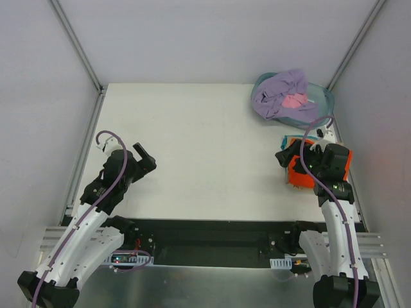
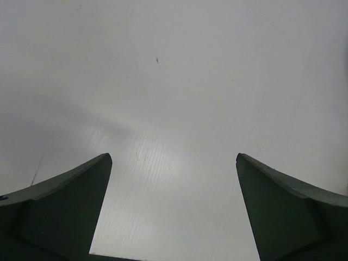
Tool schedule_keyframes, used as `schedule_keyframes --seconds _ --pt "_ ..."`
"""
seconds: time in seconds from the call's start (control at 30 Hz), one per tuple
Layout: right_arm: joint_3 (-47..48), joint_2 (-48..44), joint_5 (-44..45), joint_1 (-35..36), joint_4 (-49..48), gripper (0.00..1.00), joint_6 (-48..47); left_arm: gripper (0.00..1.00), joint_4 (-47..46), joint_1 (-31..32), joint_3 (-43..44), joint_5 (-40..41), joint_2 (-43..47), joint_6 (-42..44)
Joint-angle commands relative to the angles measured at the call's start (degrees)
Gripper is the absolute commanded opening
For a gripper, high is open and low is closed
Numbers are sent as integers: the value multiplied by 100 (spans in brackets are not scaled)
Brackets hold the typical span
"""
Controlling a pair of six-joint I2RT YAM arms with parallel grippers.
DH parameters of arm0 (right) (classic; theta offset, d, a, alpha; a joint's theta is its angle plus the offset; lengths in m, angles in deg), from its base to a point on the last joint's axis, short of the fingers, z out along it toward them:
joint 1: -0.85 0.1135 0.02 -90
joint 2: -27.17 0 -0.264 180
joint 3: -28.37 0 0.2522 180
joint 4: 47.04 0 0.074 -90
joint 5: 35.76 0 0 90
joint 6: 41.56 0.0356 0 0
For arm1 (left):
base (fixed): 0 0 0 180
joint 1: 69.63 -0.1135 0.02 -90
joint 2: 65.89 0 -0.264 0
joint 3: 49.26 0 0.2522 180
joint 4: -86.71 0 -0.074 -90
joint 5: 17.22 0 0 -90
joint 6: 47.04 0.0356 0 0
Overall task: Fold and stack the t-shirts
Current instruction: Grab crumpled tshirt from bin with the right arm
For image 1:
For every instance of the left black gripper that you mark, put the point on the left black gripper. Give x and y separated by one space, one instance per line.
143 161

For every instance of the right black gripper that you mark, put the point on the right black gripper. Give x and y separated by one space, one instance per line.
289 154

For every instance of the purple t shirt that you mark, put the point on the purple t shirt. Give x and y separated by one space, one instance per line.
269 94

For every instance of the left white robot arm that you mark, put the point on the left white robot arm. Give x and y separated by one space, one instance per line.
93 234

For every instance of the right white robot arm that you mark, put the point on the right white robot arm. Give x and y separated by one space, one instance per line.
341 279

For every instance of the folded teal t shirt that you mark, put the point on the folded teal t shirt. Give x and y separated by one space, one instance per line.
288 139

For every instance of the folded orange t shirt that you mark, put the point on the folded orange t shirt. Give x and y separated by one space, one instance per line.
304 181

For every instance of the pink t shirt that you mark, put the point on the pink t shirt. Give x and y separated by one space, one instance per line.
295 100

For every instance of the clear blue plastic bin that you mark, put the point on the clear blue plastic bin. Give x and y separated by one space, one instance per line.
316 94

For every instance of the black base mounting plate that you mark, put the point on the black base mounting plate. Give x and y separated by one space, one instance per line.
227 244

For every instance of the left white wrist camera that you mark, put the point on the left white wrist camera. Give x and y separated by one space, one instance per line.
109 145

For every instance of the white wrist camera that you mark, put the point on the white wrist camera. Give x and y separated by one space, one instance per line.
109 145
324 137

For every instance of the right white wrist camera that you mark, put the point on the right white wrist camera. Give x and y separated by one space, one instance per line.
324 137

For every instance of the left aluminium frame post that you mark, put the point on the left aluminium frame post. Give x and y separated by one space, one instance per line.
63 19

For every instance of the aluminium frame post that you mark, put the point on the aluminium frame post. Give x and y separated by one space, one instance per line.
63 19
358 39

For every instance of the right white cable duct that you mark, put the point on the right white cable duct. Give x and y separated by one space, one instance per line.
281 264

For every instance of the white cable duct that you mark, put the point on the white cable duct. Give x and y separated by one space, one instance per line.
128 259
281 264

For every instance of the left white cable duct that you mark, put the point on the left white cable duct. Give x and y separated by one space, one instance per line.
128 259

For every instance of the right aluminium frame post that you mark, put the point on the right aluminium frame post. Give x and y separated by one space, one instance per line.
358 39

